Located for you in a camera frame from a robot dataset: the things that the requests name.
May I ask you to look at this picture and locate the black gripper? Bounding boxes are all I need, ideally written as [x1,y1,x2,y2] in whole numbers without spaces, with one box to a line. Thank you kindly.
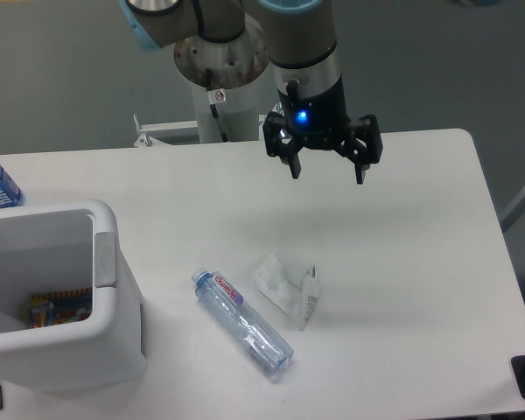
[262,77,383,185]

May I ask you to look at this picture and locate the white plastic wrapper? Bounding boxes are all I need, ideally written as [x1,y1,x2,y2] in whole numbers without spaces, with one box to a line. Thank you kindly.
[252,248,321,331]

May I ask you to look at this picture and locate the clear plastic bottle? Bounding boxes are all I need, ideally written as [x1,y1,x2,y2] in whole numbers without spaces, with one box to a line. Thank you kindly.
[192,268,294,379]

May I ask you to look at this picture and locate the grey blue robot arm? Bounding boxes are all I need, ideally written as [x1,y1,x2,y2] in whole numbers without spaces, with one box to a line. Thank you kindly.
[120,1,383,181]

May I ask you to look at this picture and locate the white plastic trash can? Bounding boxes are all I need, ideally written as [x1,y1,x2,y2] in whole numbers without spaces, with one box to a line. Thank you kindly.
[0,200,147,392]

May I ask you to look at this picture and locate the colourful snack wrapper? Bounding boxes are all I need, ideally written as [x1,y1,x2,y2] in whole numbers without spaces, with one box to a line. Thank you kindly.
[28,288,93,329]

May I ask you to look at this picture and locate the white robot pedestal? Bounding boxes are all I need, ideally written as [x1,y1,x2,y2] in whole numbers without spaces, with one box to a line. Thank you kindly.
[174,23,270,144]

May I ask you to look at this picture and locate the black cable on pedestal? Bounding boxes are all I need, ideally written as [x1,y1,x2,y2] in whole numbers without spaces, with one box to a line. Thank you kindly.
[204,67,229,144]

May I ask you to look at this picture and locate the white metal frame bracket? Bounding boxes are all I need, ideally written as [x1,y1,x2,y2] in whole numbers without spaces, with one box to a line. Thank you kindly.
[132,113,269,149]

